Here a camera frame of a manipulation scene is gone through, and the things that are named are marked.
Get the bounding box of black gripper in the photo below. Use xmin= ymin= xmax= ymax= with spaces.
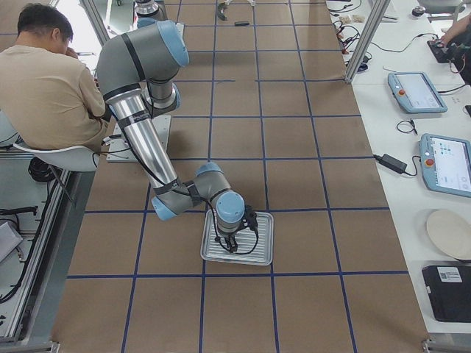
xmin=219 ymin=232 xmax=238 ymax=253

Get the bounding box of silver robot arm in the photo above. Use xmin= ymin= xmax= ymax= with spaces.
xmin=96 ymin=20 xmax=247 ymax=253
xmin=134 ymin=0 xmax=168 ymax=21

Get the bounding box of ribbed silver metal tray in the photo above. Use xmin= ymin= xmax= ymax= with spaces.
xmin=200 ymin=210 xmax=274 ymax=265

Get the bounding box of white plastic chair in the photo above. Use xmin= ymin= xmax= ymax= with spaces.
xmin=13 ymin=141 xmax=99 ymax=204

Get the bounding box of black power adapter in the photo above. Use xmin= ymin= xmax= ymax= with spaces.
xmin=373 ymin=154 xmax=407 ymax=174

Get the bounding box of beige round plate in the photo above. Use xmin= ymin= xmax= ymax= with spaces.
xmin=426 ymin=210 xmax=470 ymax=263

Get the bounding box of black flat box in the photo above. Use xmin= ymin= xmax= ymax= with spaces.
xmin=422 ymin=265 xmax=470 ymax=323

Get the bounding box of near blue teach pendant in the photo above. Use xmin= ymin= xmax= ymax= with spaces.
xmin=419 ymin=134 xmax=470 ymax=198

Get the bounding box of blue teach pendant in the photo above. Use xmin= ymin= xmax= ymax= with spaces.
xmin=419 ymin=134 xmax=470 ymax=198
xmin=387 ymin=71 xmax=447 ymax=114

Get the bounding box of seated man in beige shirt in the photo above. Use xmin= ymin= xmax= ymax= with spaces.
xmin=1 ymin=4 xmax=110 ymax=152

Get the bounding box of far blue teach pendant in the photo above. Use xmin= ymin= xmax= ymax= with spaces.
xmin=387 ymin=71 xmax=447 ymax=114

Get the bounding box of olive brake shoe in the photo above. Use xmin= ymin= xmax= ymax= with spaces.
xmin=216 ymin=2 xmax=227 ymax=21

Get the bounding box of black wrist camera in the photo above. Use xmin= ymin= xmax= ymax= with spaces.
xmin=244 ymin=204 xmax=258 ymax=232

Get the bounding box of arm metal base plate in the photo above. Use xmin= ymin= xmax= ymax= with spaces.
xmin=106 ymin=115 xmax=171 ymax=163
xmin=172 ymin=23 xmax=185 ymax=53

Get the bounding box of black cable bundle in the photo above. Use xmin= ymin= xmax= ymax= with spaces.
xmin=28 ymin=157 xmax=56 ymax=183

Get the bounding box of aluminium frame post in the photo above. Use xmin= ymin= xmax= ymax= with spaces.
xmin=344 ymin=0 xmax=390 ymax=83

